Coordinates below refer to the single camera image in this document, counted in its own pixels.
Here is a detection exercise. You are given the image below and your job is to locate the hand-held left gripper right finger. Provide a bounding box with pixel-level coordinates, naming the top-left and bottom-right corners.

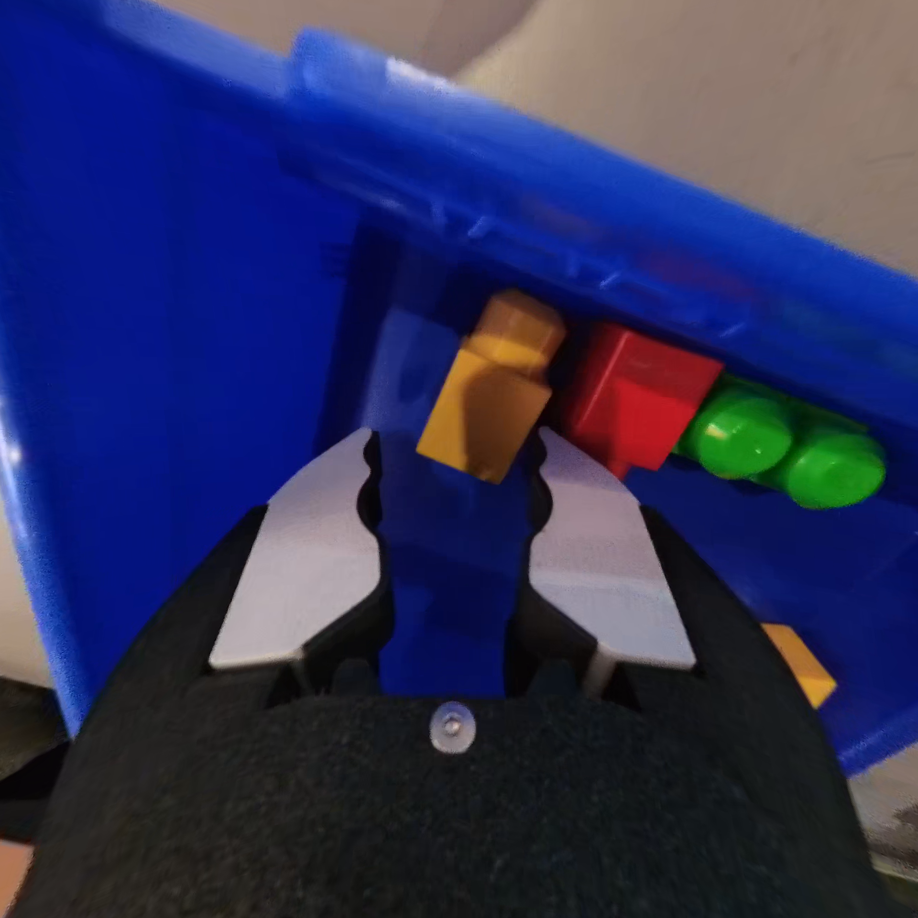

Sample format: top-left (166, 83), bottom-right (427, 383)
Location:
top-left (527, 426), bottom-right (697, 700)

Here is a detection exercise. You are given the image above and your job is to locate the yellow one-stud block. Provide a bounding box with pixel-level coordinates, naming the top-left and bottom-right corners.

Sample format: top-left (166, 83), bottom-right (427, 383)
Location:
top-left (416, 289), bottom-right (568, 483)
top-left (759, 623), bottom-right (839, 711)

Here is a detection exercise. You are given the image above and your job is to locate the green two-stud block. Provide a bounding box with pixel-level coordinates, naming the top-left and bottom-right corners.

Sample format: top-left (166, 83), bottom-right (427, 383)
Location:
top-left (674, 373), bottom-right (889, 510)

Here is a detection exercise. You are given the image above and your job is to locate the red one-stud block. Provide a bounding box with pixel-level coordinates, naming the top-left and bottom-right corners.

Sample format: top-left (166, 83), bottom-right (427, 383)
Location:
top-left (563, 321), bottom-right (725, 480)

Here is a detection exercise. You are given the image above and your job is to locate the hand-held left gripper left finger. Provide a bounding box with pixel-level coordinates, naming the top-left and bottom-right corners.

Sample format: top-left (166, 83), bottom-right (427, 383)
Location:
top-left (208, 429), bottom-right (392, 673)

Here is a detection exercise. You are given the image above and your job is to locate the blue plastic bin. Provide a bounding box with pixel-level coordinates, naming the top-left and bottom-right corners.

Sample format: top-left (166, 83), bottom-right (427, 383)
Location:
top-left (0, 0), bottom-right (918, 779)

